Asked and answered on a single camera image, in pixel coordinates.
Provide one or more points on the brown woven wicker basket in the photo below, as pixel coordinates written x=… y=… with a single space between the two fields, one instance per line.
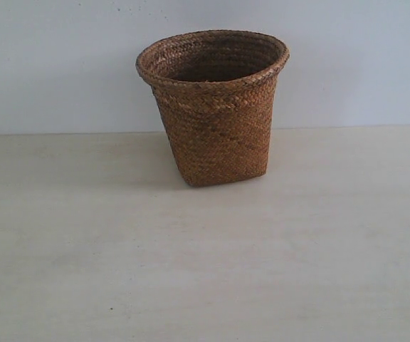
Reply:
x=215 y=91

